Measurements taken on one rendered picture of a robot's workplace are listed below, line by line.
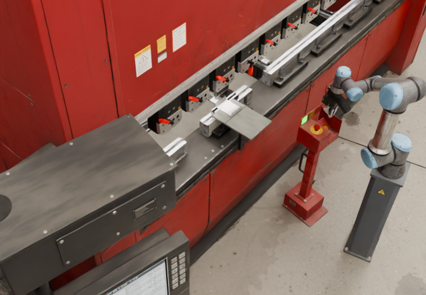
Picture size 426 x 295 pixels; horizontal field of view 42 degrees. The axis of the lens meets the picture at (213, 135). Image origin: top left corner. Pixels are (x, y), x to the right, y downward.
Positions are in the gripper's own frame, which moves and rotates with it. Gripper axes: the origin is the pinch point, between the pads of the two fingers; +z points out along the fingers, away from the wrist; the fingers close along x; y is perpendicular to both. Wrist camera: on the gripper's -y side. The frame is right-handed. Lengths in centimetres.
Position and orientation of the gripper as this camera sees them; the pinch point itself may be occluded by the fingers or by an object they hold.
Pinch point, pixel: (331, 116)
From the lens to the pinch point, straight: 328.4
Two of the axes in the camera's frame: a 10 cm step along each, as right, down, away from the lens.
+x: -7.3, 4.8, -4.8
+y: -6.8, -5.9, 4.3
